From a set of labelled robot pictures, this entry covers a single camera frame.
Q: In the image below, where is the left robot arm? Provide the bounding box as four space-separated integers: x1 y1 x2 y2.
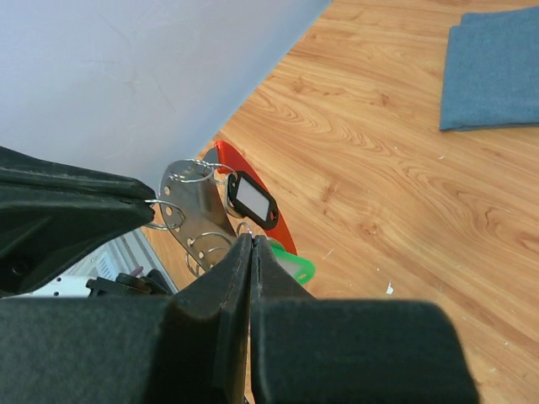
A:
1 147 170 298

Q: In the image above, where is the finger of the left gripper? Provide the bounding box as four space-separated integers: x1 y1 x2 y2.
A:
1 146 156 206
1 184 155 295

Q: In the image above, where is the metal key organizer red handle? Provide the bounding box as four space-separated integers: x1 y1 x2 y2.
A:
153 141 297 277

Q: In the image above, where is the folded blue cloth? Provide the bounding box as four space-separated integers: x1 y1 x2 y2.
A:
439 6 538 131

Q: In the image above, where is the key with black tag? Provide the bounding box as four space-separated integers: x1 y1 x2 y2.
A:
226 171 279 231

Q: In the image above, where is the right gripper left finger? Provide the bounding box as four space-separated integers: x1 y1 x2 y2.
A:
1 235 252 403

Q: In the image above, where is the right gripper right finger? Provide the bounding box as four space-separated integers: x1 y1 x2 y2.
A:
250 237 480 403

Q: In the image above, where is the key with green tag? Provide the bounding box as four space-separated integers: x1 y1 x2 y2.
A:
268 237 316 285

